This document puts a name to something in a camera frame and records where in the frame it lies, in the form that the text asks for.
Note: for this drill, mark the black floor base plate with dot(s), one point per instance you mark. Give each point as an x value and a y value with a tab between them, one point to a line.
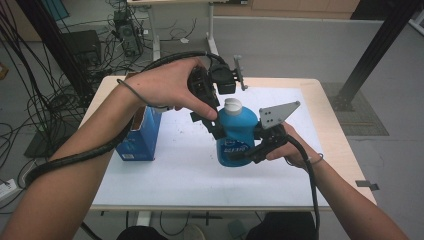
43	145

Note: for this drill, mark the person's left hand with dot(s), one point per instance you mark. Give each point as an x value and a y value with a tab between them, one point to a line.
163	85

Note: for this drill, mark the black box on floor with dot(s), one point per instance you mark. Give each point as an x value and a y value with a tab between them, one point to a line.
81	46

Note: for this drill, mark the blue cardboard box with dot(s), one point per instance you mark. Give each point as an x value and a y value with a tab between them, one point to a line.
143	140

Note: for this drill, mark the blue bottle with white cap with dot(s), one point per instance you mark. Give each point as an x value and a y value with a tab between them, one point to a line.
238	128

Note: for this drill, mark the person's right leg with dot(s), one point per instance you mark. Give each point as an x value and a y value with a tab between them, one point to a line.
283	228

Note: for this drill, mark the white paper sheet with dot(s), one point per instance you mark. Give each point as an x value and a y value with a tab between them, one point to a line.
186	176

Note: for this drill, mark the person's leg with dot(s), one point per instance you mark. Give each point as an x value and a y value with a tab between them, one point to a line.
140	234
283	228

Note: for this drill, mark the black tape piece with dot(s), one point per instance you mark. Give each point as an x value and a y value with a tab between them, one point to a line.
366	184

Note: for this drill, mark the dark floor grate mat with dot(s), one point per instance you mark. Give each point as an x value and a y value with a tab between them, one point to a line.
363	116

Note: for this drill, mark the person's right hand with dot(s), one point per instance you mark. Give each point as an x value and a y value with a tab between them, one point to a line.
296	150

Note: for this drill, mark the person's left leg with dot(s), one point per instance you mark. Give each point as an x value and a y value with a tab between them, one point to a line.
140	234

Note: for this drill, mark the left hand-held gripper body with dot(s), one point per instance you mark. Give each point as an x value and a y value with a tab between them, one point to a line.
223	80

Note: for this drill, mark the black computer tower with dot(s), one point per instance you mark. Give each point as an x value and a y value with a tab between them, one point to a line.
128	36

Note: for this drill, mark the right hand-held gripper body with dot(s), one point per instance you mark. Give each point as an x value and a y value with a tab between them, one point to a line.
275	136

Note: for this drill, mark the white desk frame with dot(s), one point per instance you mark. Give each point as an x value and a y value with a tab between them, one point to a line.
211	33

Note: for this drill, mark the black metal post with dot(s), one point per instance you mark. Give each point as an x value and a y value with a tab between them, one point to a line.
376	43
50	40

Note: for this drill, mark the white power strip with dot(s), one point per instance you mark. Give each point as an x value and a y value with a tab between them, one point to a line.
7	189

